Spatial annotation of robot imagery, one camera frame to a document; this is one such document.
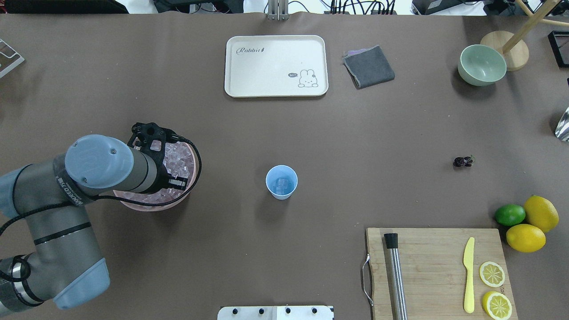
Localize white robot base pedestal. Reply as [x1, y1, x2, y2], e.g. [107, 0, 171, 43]
[217, 305, 335, 320]

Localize steel ice scoop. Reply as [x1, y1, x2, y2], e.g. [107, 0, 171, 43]
[553, 107, 569, 142]

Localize mint green bowl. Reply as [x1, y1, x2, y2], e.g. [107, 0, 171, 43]
[457, 44, 507, 87]

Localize steel muddler black tip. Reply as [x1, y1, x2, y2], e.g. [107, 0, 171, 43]
[384, 233, 408, 320]

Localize lemon half slice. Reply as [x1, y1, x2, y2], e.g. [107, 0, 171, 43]
[478, 261, 505, 288]
[482, 291, 513, 320]

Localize wooden cup tree stand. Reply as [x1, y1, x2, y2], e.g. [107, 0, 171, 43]
[480, 0, 568, 72]

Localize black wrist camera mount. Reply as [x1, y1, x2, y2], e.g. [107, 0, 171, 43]
[127, 122, 181, 165]

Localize yellow plastic knife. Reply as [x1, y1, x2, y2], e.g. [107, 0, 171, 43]
[463, 237, 475, 314]

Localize cream rabbit tray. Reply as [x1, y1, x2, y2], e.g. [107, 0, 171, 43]
[224, 35, 329, 99]

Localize pink bowl of ice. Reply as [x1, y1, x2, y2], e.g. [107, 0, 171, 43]
[111, 139, 201, 212]

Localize green lime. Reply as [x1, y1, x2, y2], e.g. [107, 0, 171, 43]
[494, 204, 526, 227]

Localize grey folded cloth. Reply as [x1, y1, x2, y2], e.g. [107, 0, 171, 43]
[343, 45, 396, 89]

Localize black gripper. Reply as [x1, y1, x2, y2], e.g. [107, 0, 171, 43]
[154, 162, 188, 193]

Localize ice cube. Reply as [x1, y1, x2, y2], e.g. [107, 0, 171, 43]
[272, 177, 290, 196]

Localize whole yellow lemon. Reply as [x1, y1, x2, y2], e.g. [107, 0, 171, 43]
[523, 195, 560, 233]
[506, 224, 546, 253]

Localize aluminium frame post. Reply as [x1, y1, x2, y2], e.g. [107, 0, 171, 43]
[266, 0, 290, 21]

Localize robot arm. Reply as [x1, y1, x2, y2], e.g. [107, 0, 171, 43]
[1, 134, 196, 316]

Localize light blue plastic cup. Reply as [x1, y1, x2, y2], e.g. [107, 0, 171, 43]
[265, 164, 298, 200]

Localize wooden cutting board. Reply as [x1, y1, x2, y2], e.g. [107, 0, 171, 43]
[366, 228, 515, 320]

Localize dark cherries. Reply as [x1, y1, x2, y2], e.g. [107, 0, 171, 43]
[453, 155, 475, 168]

